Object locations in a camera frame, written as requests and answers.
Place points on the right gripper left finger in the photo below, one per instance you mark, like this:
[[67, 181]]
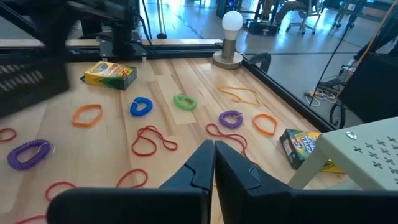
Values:
[[140, 205]]

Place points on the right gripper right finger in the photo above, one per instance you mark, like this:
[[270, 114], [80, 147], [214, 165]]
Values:
[[280, 207]]

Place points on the black plastic slotted basket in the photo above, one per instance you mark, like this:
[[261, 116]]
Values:
[[31, 84]]

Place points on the yellow green crayon box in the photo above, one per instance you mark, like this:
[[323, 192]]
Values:
[[109, 74], [298, 146]]

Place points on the blue coil wristband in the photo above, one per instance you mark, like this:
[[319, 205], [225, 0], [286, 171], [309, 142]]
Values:
[[141, 100]]

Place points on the large purple coil wristband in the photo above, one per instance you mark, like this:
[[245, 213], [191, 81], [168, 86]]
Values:
[[12, 158]]

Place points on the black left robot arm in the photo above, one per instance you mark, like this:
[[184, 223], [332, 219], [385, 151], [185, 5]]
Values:
[[121, 29]]

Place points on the office chair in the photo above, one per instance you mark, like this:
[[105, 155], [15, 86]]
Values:
[[301, 25]]

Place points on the orange rubber band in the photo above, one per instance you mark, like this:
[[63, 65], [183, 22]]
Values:
[[264, 133], [74, 119]]

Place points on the pale green metal riser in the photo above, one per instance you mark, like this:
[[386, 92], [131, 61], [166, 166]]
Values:
[[357, 155]]

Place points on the small purple coil wristband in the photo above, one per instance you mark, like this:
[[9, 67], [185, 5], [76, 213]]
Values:
[[230, 125]]

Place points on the green coil wristband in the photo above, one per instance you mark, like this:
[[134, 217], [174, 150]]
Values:
[[186, 107]]

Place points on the yellow rubber band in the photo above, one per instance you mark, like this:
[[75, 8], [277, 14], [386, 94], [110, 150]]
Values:
[[228, 88]]

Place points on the white bulb brass lamp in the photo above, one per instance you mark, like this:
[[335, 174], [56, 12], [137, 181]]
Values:
[[232, 20]]

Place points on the black clamp bracket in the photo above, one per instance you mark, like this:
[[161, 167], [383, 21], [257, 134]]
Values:
[[261, 59]]

